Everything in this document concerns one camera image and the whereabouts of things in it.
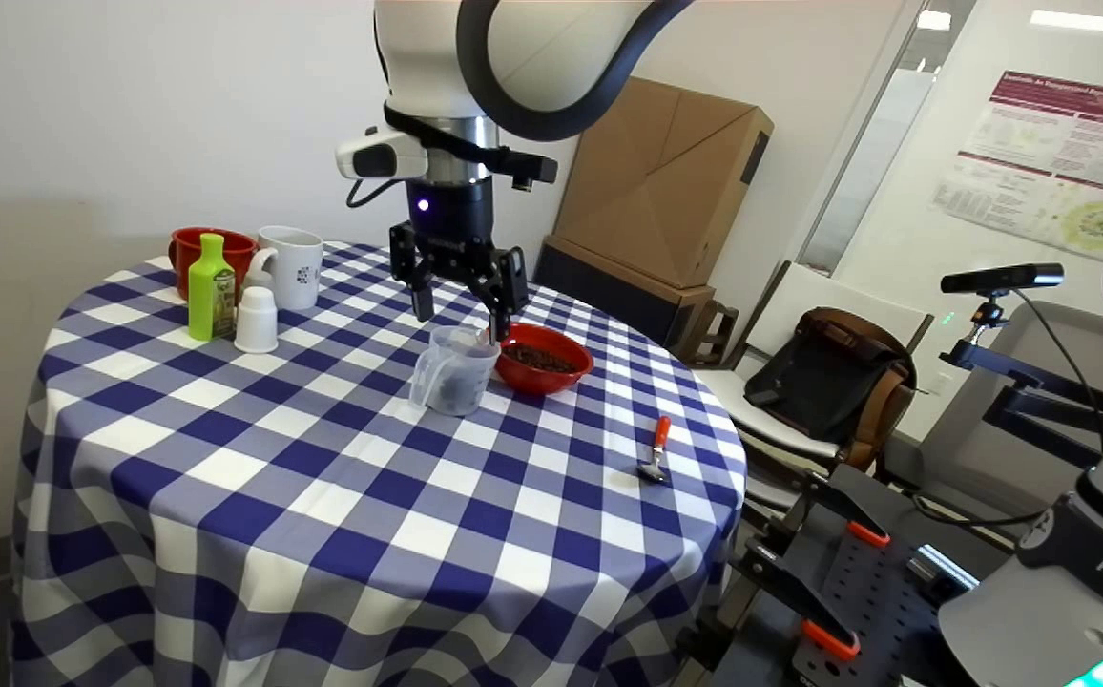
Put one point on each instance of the small red bowl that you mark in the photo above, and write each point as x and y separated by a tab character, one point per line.
512	371

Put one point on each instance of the grey table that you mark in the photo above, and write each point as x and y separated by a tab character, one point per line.
1032	422

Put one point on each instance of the white salt shaker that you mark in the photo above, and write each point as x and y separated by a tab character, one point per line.
259	325

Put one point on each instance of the brown cardboard box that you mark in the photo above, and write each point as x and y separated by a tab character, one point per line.
665	176

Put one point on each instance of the white ceramic mug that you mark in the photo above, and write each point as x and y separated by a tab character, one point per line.
296	274

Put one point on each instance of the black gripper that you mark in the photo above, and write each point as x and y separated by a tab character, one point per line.
455	222

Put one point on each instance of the green plastic bottle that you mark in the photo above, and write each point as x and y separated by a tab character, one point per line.
209	290

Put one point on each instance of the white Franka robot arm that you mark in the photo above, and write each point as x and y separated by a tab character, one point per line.
420	50

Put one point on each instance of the blue white checkered tablecloth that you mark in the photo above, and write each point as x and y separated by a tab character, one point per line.
324	510

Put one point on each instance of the black stereo camera bar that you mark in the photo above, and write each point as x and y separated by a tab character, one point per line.
1002	276

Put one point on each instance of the grey metal frame post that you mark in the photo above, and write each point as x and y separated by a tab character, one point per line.
874	139

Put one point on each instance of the white wall poster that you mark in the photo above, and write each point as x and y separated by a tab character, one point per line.
1060	153

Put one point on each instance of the dark coffee beans pile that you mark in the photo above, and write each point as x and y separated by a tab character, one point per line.
455	386
553	361

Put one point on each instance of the clear plastic measuring jug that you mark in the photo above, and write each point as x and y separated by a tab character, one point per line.
429	351

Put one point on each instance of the black perforated board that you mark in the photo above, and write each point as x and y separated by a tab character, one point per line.
878	599

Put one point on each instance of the red cup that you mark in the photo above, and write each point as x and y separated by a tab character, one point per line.
181	255

